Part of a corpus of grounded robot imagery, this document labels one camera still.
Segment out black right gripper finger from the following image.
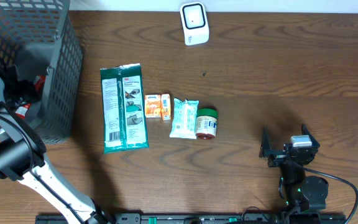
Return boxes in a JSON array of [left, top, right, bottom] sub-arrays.
[[301, 124, 318, 145], [259, 128, 272, 158]]

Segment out red snack bar wrapper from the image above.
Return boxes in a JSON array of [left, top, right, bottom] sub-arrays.
[[16, 75, 46, 119]]

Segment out teal white wipes pack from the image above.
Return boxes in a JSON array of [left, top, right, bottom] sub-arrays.
[[170, 98, 199, 139]]

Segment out orange tissue pack cheeks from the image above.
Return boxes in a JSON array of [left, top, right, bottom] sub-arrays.
[[161, 93, 171, 121]]

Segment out green white gloves package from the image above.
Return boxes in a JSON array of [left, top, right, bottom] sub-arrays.
[[100, 63, 149, 154]]

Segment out orange tissue pack enjoy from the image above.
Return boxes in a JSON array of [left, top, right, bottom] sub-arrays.
[[144, 95, 162, 118]]

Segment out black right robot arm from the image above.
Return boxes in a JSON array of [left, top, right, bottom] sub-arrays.
[[259, 124, 329, 223]]

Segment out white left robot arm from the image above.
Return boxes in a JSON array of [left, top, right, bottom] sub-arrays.
[[0, 77, 115, 223]]

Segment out white barcode scanner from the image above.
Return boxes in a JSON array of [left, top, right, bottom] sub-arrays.
[[180, 2, 209, 46]]

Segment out dark mesh basket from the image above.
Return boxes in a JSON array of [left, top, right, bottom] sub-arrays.
[[0, 0, 83, 144]]

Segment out green lidded jar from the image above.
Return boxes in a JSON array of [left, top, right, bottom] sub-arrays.
[[196, 108, 218, 139]]

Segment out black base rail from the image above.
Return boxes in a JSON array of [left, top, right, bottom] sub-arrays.
[[35, 212, 347, 224]]

